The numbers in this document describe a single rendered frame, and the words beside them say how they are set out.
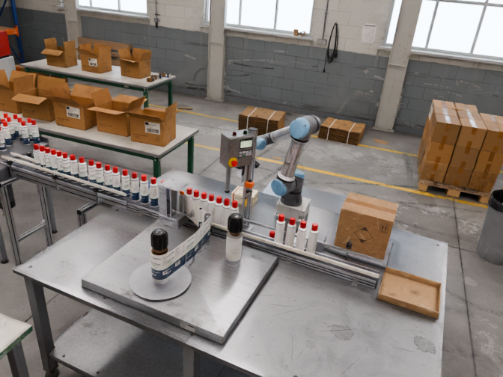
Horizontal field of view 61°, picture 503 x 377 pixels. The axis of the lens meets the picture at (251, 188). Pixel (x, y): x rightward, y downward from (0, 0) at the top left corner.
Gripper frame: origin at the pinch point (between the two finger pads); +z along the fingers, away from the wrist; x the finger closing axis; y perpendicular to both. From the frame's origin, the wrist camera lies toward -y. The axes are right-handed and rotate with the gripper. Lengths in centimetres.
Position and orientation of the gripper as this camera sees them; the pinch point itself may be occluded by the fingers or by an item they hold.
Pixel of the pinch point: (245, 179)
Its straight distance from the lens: 299.1
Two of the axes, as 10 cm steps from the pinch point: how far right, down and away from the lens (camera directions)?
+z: -0.5, 8.9, 4.5
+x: -3.4, 4.1, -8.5
